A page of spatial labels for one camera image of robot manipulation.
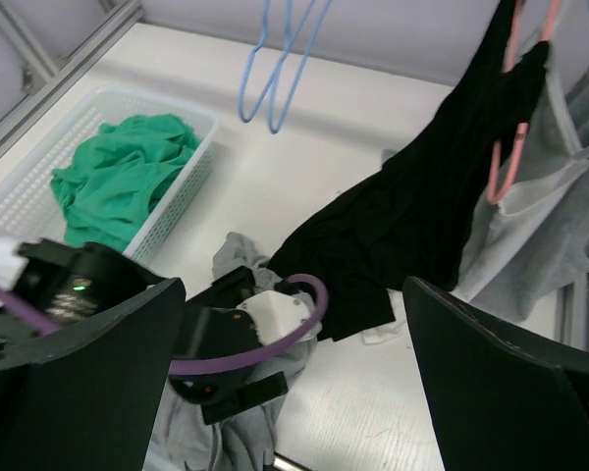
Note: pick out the white tank top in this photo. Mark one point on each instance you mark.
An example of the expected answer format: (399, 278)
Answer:
(530, 206)

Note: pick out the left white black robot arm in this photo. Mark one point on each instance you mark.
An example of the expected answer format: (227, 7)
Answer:
(67, 285)

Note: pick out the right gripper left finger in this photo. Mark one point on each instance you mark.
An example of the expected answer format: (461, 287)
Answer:
(86, 397)

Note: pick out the green tank top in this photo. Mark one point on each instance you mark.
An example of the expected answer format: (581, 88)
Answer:
(118, 176)

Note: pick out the black tank top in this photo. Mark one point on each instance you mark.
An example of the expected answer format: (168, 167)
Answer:
(413, 217)

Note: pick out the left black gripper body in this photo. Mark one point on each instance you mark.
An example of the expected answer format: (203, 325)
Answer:
(212, 328)

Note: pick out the left aluminium frame post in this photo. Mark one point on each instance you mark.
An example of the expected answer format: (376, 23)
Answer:
(44, 47)

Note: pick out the light grey tank top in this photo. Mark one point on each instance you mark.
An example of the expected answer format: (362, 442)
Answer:
(180, 440)

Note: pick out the dark grey tank top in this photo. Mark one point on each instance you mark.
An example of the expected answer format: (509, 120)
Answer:
(584, 172)

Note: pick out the white plastic basket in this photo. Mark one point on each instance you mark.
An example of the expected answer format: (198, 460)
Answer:
(28, 209)

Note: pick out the blue wire hanger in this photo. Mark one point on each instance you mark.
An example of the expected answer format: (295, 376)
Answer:
(276, 118)
(253, 91)

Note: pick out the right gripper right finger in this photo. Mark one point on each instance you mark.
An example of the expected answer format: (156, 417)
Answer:
(500, 397)

